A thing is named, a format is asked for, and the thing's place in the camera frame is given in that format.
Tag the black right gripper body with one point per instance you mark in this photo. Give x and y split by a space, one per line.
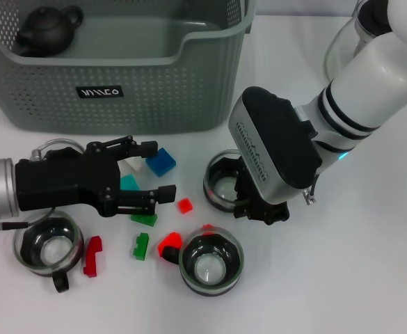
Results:
272 212

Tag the white building block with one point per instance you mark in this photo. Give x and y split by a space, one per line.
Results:
135 164

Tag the small orange block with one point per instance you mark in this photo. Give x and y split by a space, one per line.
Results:
208 227
185 206

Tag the large orange slope block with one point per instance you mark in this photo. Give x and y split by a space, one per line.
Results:
168 240

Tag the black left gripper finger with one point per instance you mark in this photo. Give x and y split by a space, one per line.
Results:
144 200
133 148

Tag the green two-stud building block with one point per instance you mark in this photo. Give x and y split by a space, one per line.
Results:
144 220

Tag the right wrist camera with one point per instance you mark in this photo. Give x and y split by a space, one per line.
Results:
276 139

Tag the blue square building block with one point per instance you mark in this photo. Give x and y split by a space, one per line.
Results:
161 163

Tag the black clay teapot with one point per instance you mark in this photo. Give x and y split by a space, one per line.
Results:
46 31

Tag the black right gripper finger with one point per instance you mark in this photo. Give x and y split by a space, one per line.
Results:
245 211
245 186

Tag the glass pitcher black lid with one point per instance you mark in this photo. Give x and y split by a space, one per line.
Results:
342 45

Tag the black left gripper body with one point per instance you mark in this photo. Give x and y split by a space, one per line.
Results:
60 181

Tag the teal square building block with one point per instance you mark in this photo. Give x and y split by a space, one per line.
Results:
128 181

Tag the green long building block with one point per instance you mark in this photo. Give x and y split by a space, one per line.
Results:
140 247

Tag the grey-green perforated storage bin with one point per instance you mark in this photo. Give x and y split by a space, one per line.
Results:
119 111

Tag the dark red curved block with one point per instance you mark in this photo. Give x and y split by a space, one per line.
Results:
92 257

